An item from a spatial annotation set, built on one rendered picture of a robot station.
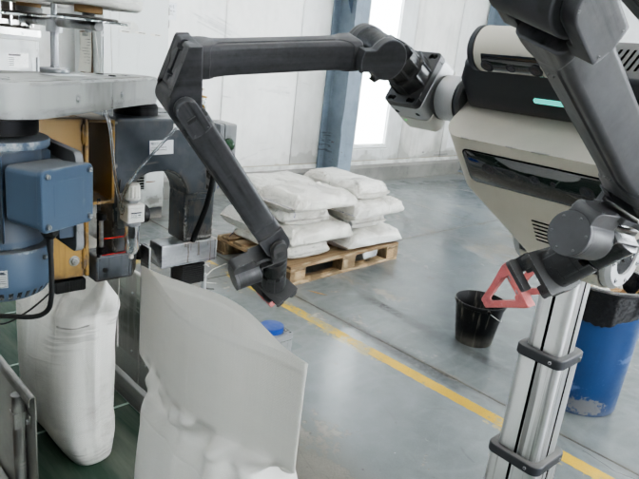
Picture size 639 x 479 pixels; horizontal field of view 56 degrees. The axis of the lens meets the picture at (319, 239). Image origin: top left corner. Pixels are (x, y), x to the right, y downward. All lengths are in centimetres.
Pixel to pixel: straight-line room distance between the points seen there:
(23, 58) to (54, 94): 306
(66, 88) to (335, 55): 45
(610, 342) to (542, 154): 207
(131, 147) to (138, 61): 387
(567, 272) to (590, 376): 227
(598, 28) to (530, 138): 58
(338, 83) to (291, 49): 611
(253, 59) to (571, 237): 58
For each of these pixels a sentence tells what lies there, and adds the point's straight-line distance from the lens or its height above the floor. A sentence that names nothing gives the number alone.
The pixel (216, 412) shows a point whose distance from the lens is 109.
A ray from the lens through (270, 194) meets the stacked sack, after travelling 408.
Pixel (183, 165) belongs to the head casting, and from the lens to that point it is 132.
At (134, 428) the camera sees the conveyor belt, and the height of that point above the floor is 38.
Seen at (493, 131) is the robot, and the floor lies 140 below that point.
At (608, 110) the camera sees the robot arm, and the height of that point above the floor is 147.
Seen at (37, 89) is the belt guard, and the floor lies 141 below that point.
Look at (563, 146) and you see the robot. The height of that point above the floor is 140.
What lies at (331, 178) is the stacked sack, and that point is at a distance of 468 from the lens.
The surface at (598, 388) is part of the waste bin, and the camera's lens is 317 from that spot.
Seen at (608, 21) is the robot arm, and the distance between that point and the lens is 54.
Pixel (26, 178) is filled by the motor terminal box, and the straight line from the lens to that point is 92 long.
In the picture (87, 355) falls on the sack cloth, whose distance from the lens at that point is 168.
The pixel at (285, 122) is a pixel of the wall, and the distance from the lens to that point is 686.
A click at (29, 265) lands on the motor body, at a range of 101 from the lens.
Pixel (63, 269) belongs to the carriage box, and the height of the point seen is 105.
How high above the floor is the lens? 149
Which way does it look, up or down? 17 degrees down
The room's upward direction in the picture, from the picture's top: 6 degrees clockwise
